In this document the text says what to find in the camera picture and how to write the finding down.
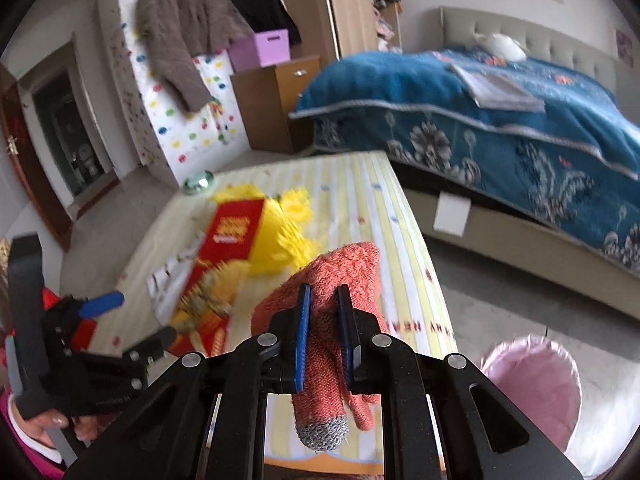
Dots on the beige padded bed frame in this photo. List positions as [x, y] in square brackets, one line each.
[492, 230]

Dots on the brown quilted coat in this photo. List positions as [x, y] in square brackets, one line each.
[176, 32]

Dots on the tall wooden wardrobe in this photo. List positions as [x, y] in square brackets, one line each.
[334, 29]

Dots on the yellow tassel decoration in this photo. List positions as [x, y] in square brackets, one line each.
[280, 242]

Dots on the polka dot white cabinet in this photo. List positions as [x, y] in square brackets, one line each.
[171, 142]

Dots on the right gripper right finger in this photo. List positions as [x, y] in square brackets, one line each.
[441, 418]

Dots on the round green metal tin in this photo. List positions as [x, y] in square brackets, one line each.
[199, 183]

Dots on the pink sleeve forearm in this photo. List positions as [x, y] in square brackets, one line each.
[24, 458]

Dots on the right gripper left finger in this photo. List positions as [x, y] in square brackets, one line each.
[205, 418]

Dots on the person left hand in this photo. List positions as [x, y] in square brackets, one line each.
[35, 430]

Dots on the white paper tag on bed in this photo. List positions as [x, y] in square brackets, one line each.
[452, 214]

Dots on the white pillow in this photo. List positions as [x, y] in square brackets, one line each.
[501, 46]

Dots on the small wall photo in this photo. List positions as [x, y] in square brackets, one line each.
[624, 48]

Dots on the coral knitted glove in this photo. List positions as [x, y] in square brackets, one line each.
[321, 409]

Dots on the blue floral bed blanket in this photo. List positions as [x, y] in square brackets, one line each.
[573, 168]

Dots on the purple plastic storage box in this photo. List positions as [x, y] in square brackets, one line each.
[261, 50]

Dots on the dark red door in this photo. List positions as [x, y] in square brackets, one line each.
[27, 165]

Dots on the folded grey cloth on bed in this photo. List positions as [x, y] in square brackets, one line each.
[495, 92]

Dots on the striped dotted tablecloth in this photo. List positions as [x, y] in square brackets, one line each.
[354, 197]

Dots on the red gold paper packet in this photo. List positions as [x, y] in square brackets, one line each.
[203, 313]

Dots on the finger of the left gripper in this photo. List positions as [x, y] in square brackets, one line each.
[152, 348]
[95, 307]

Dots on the brown wooden drawer cabinet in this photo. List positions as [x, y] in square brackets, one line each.
[266, 98]

